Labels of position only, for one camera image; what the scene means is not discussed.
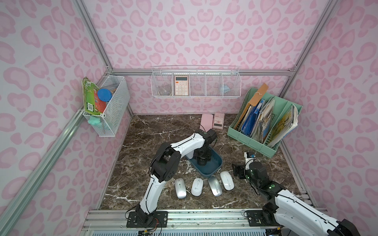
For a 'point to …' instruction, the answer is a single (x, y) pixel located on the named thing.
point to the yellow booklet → (290, 123)
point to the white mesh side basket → (109, 123)
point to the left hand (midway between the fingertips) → (204, 156)
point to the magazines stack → (262, 131)
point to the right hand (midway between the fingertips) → (238, 163)
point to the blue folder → (250, 121)
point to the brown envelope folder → (253, 102)
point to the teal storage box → (212, 166)
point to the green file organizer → (281, 109)
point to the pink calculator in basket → (181, 85)
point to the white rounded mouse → (227, 181)
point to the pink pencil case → (206, 121)
